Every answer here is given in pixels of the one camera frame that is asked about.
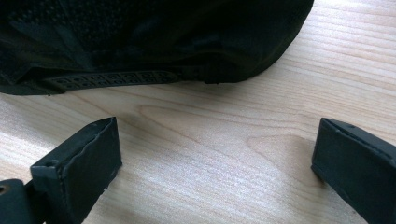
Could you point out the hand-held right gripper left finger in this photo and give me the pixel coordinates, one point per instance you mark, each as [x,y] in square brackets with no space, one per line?
[77,168]

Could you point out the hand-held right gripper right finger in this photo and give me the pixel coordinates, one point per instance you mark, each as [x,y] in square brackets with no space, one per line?
[358,168]

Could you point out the black baseball cap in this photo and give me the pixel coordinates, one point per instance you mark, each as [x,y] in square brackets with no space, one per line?
[149,37]

